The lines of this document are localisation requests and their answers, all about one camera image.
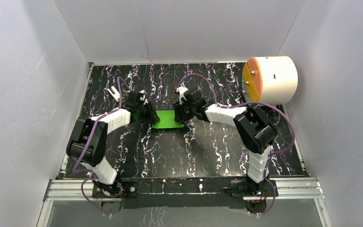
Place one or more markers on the small white plastic clip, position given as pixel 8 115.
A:
pixel 114 93

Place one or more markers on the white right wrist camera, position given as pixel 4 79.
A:
pixel 181 93

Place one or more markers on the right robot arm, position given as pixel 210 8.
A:
pixel 253 125

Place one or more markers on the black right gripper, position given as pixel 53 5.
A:
pixel 179 115

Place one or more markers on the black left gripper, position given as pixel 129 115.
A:
pixel 150 111

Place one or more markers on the white cylinder with coloured face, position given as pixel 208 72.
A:
pixel 272 80

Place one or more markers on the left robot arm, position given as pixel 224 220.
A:
pixel 87 143

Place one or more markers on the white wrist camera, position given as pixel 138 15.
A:
pixel 143 97
pixel 181 93

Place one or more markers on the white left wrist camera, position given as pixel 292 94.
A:
pixel 143 97

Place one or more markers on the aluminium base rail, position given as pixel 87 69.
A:
pixel 283 188

